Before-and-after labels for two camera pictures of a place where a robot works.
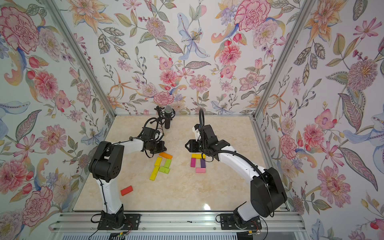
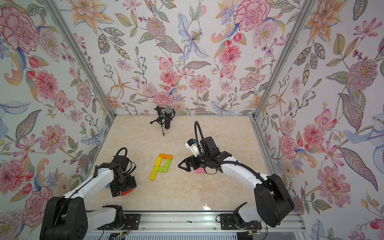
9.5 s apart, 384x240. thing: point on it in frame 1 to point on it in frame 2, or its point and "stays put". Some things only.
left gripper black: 162,146 to 132,182
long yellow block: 154,173 stays put
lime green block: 164,169 stays put
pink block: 200,170 stays put
